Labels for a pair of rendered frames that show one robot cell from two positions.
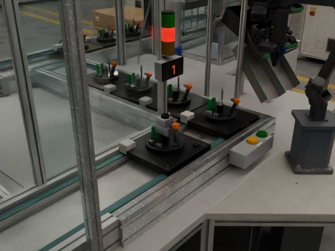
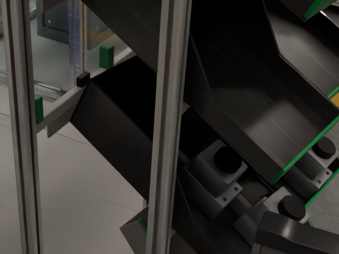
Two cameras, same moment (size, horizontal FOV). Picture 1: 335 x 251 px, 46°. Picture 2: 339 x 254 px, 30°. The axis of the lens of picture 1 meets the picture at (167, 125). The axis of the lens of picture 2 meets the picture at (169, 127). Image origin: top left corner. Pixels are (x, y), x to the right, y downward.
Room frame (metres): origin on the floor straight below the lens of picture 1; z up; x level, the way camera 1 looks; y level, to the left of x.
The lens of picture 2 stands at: (1.21, -0.17, 1.70)
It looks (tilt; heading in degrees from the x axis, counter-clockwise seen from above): 33 degrees down; 343
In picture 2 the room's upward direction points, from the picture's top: 5 degrees clockwise
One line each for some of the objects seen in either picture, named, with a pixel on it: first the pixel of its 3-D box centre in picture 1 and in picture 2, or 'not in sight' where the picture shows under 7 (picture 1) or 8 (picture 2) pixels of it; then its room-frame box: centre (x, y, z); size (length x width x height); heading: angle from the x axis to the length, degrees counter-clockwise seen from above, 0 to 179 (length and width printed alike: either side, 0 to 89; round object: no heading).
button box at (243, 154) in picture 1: (251, 148); not in sight; (1.31, -0.32, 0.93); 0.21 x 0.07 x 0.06; 138
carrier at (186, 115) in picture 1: (220, 107); not in sight; (1.51, -0.22, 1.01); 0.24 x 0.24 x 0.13; 48
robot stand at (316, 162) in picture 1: (312, 141); not in sight; (1.31, -0.55, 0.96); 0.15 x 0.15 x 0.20; 0
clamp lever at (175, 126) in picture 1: (174, 132); not in sight; (1.23, -0.02, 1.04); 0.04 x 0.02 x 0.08; 48
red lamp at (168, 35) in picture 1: (168, 33); not in sight; (1.45, 0.00, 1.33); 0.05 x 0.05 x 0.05
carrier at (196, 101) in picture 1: (175, 92); not in sight; (1.67, -0.04, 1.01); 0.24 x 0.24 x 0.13; 48
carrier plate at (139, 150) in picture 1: (165, 147); not in sight; (1.26, 0.01, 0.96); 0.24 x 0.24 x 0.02; 48
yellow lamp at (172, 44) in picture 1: (168, 47); not in sight; (1.45, 0.00, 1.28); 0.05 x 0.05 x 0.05
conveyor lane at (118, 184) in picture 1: (167, 153); not in sight; (1.30, 0.00, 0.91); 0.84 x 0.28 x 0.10; 138
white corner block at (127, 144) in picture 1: (127, 146); not in sight; (1.25, 0.15, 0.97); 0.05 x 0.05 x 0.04; 48
